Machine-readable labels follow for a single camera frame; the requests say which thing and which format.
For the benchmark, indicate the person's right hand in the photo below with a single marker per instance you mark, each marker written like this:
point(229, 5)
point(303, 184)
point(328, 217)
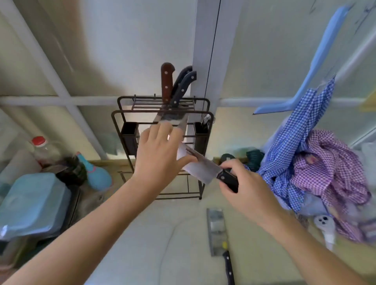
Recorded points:
point(252, 193)

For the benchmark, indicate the person's left hand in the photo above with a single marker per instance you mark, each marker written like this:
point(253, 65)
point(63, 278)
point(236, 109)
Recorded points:
point(155, 164)

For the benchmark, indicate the person's left little finger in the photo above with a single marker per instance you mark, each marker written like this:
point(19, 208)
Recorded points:
point(144, 138)

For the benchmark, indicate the person's left middle finger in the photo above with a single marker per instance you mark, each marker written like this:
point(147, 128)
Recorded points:
point(166, 130)

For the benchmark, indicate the person's right thumb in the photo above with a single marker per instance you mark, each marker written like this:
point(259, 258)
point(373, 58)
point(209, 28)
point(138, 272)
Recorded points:
point(230, 165)

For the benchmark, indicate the person's left thumb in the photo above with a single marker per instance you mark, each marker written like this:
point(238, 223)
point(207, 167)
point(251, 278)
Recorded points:
point(187, 161)

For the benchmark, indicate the person's left forearm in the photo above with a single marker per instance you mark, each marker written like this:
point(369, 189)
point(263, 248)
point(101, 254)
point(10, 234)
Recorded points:
point(79, 235)

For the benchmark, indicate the person's right forearm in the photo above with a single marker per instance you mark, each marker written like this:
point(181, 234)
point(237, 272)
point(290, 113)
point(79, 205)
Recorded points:
point(314, 252)

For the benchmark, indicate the dark green scrub cloth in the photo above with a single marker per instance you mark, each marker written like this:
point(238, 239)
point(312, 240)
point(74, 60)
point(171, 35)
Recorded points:
point(254, 160)

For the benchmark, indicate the black metal knife rack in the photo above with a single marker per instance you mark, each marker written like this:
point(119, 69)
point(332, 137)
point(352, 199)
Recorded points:
point(202, 138)

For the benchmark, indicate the teal plastic bottle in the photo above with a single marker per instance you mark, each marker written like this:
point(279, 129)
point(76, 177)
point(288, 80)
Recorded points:
point(98, 176)

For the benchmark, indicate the blue checked cloth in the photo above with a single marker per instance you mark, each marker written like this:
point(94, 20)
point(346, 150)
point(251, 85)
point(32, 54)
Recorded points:
point(290, 146)

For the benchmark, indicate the dark glass bottle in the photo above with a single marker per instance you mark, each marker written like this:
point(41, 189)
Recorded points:
point(73, 173)

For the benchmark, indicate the clear bottle with red cap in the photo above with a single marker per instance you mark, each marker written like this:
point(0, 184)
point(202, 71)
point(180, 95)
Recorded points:
point(44, 152)

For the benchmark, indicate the purple checked cloth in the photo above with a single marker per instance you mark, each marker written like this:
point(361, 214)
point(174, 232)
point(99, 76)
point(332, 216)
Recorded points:
point(332, 170)

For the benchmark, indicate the white plastic plug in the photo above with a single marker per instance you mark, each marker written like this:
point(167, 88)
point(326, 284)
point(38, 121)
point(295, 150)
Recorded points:
point(324, 224)

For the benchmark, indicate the light blue plastic container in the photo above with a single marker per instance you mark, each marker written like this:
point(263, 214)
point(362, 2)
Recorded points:
point(32, 202)

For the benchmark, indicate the light blue plastic hanger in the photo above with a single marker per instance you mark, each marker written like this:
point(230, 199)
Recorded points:
point(320, 58)

